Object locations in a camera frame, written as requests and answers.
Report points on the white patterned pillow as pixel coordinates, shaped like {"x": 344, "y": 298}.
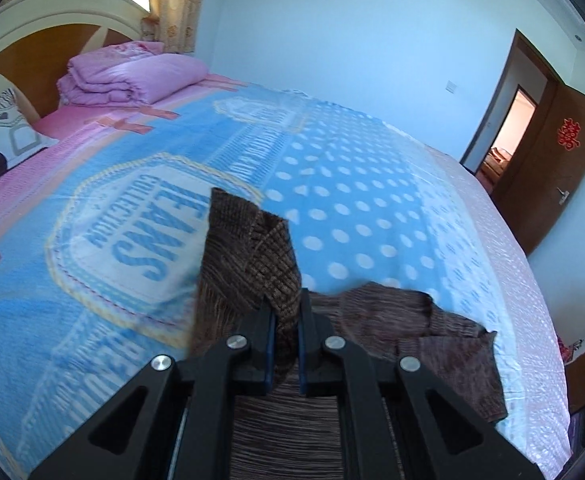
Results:
{"x": 7, "y": 135}

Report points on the white wall switch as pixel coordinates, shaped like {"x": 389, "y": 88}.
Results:
{"x": 451, "y": 86}

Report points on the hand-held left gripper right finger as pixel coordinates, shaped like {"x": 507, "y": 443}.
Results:
{"x": 303, "y": 352}

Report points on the pink folded quilt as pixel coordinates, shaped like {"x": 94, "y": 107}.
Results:
{"x": 132, "y": 75}

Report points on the yellow patterned curtain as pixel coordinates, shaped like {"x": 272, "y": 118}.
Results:
{"x": 172, "y": 0}

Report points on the brown door frame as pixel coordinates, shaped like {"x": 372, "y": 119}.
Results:
{"x": 487, "y": 105}

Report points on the wooden bed headboard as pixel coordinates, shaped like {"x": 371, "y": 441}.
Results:
{"x": 32, "y": 50}

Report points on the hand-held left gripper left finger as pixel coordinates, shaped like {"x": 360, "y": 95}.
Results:
{"x": 271, "y": 352}

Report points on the brown wooden door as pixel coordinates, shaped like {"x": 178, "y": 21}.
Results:
{"x": 547, "y": 180}

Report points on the blue printed blanket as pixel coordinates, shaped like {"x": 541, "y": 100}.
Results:
{"x": 352, "y": 185}

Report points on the brown knit garment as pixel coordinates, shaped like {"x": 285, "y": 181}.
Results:
{"x": 242, "y": 260}

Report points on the red paper door decoration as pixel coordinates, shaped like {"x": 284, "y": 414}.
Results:
{"x": 568, "y": 135}

